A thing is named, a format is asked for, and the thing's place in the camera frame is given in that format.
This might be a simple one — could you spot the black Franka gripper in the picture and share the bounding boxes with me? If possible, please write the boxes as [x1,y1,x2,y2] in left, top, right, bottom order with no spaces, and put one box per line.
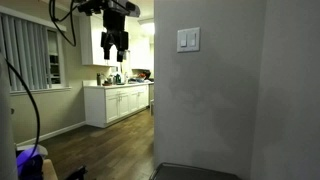
[100,8,130,63]

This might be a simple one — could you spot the white rocker light switch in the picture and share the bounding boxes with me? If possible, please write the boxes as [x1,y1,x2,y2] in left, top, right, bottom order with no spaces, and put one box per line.
[188,31,197,47]
[180,31,188,48]

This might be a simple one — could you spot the red and black countertop appliance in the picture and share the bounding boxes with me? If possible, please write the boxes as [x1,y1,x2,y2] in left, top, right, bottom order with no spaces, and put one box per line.
[137,69,152,82]

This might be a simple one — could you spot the white base kitchen cabinet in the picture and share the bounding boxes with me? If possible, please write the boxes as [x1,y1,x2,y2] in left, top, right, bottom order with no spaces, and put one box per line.
[82,83,150,129]

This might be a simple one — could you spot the white framed window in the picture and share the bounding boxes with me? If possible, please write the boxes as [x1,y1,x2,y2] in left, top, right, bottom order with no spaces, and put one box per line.
[46,27,67,87]

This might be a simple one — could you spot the white vertical window blinds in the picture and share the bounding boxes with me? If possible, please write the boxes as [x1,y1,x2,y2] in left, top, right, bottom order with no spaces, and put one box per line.
[0,13,52,93]

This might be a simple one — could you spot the tan cardboard piece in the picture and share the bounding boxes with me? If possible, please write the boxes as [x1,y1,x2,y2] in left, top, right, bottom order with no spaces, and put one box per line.
[42,158,60,180]

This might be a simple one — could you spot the purple lit round object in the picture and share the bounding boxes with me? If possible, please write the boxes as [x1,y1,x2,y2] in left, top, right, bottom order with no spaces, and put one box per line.
[16,146,45,180]

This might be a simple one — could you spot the white wall kitchen cabinet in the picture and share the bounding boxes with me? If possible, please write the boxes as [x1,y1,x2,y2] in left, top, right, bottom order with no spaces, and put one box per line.
[78,14,122,67]

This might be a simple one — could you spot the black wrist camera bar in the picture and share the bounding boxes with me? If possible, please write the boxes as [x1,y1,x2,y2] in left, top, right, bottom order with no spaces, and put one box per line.
[77,0,141,18]

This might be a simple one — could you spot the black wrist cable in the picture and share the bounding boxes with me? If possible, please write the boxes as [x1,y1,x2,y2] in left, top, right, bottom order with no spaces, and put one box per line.
[48,0,81,48]

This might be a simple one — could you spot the white double light switch plate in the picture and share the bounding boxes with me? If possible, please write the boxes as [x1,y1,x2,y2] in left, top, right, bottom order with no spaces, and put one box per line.
[176,26,201,54]

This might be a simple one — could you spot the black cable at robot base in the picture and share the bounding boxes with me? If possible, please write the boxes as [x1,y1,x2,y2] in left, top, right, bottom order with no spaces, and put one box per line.
[0,53,42,160]

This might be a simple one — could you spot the black angular bracket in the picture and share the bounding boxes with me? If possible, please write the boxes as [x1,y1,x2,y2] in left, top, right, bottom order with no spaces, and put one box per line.
[62,165,89,180]

